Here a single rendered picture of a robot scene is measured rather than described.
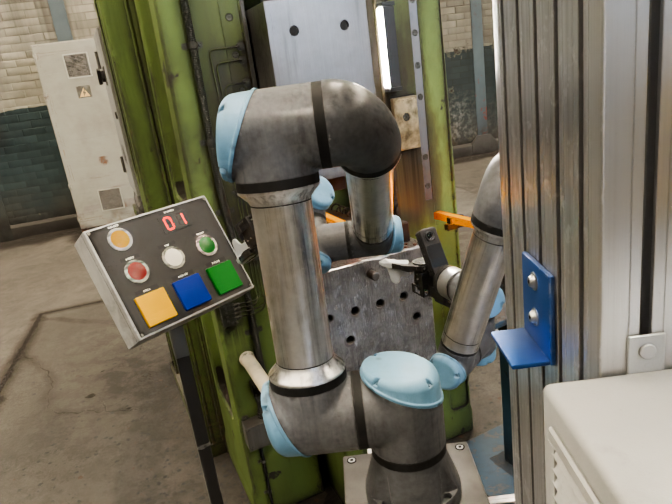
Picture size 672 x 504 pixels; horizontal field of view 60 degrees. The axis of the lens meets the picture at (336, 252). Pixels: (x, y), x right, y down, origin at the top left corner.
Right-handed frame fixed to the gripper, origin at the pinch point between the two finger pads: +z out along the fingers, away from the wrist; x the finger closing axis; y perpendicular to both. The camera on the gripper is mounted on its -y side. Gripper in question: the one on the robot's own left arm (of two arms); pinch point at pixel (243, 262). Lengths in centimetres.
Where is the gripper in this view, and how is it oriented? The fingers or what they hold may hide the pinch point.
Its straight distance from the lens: 141.5
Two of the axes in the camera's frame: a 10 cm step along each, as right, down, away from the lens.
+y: -4.9, -8.7, 0.6
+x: -6.5, 3.1, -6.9
